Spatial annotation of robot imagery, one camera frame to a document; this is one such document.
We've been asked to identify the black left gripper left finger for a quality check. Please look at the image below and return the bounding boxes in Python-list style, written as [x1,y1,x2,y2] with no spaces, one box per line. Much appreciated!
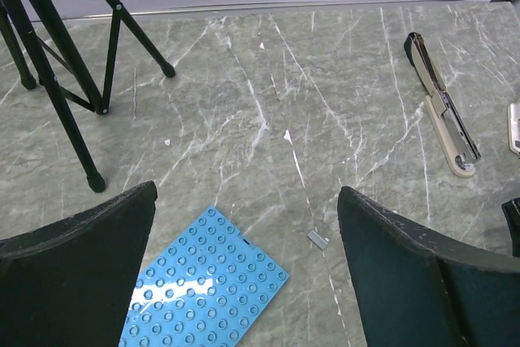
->
[1,181,158,346]

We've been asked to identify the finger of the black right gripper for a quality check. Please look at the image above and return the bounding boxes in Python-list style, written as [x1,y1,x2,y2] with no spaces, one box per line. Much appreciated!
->
[501,197,520,256]

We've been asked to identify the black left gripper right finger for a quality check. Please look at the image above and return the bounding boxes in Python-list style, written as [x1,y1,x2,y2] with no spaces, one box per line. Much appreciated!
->
[337,186,519,346]

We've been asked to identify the beige black large stapler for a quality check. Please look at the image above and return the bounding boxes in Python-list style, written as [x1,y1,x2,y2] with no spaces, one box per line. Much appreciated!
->
[404,32,481,179]

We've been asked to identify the pale green small stapler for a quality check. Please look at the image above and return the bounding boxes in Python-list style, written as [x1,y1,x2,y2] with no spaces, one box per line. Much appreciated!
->
[507,102,520,155]

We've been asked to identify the small staple strip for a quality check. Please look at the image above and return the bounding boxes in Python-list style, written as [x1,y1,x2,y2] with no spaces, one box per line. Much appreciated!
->
[307,230,328,251]

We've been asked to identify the blue studded building plate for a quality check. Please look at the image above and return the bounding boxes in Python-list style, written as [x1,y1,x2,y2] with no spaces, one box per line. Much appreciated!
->
[119,206,288,346]

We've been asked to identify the black perforated music stand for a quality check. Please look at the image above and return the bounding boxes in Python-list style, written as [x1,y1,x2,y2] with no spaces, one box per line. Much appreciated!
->
[1,0,176,193]

